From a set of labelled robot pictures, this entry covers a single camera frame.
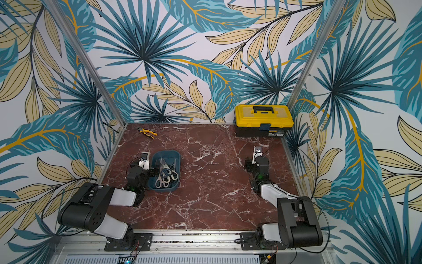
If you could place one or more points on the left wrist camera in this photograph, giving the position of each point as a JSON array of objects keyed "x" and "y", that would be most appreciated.
[{"x": 144, "y": 161}]

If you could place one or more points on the blue handled scissors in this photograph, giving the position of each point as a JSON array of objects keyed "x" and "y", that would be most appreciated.
[{"x": 170, "y": 171}]

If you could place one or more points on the white handled scissors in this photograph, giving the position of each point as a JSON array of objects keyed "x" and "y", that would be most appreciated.
[{"x": 162, "y": 181}]

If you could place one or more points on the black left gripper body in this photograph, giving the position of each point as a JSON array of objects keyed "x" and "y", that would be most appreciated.
[{"x": 152, "y": 171}]

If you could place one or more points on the yellow black plastic toolbox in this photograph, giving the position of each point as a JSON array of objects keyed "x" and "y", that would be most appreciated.
[{"x": 262, "y": 120}]

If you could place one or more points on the yellow handled pliers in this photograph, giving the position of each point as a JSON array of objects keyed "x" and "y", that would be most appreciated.
[{"x": 147, "y": 133}]

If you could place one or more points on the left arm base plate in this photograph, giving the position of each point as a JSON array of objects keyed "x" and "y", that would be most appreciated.
[{"x": 132, "y": 242}]

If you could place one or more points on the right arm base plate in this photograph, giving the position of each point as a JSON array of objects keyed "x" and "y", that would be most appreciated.
[{"x": 253, "y": 241}]

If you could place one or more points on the aluminium mounting rail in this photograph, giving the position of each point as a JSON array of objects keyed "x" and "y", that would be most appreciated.
[{"x": 186, "y": 247}]

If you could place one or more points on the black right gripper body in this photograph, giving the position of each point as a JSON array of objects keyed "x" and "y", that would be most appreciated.
[{"x": 249, "y": 164}]

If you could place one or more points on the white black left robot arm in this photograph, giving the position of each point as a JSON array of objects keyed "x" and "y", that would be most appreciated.
[{"x": 87, "y": 208}]

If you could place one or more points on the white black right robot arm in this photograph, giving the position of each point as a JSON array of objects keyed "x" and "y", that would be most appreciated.
[{"x": 297, "y": 224}]

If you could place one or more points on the teal plastic storage box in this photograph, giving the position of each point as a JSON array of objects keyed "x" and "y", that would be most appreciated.
[{"x": 171, "y": 157}]

